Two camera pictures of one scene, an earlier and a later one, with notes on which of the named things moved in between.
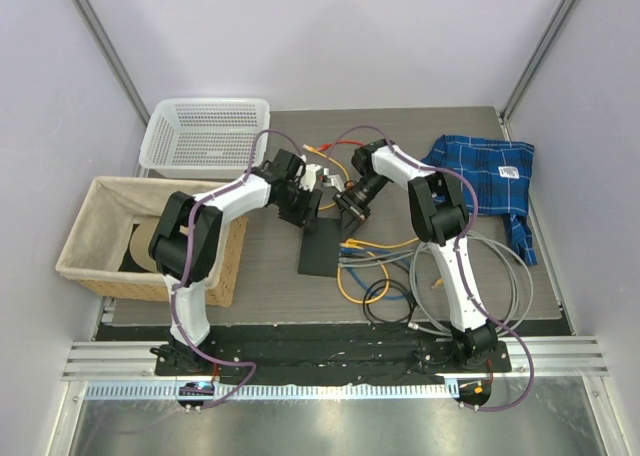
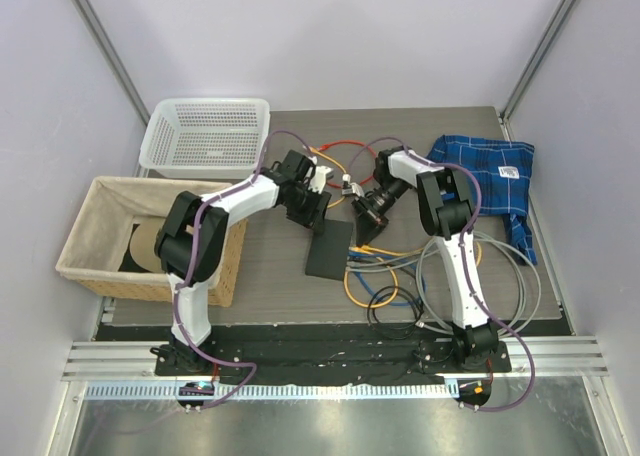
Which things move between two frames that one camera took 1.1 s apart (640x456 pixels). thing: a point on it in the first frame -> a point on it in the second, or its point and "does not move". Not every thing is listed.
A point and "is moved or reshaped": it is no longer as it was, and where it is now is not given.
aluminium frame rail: (554, 356) does not move
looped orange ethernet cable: (434, 285) -> (395, 279)
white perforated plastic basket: (207, 137) does not move
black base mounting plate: (334, 354) does not move
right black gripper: (353, 214) -> (371, 222)
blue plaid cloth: (501, 172) does not move
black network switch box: (320, 248) is moved or reshaped
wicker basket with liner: (97, 252) does not move
